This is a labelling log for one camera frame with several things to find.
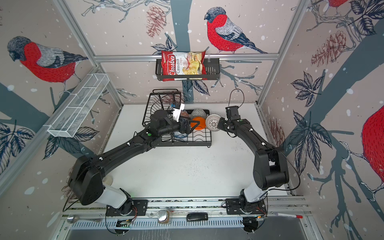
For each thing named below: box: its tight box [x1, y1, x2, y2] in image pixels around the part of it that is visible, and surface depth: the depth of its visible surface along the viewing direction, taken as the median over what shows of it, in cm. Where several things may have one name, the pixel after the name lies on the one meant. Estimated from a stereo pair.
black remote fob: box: [186, 212, 209, 222], surface depth 70 cm
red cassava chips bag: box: [161, 50, 208, 82], surface depth 90 cm
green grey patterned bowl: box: [191, 108, 207, 122], surface depth 110 cm
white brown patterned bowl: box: [205, 113, 221, 132], surface depth 95 cm
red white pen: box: [275, 213, 303, 219], surface depth 72 cm
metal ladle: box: [66, 215, 103, 224], surface depth 71 cm
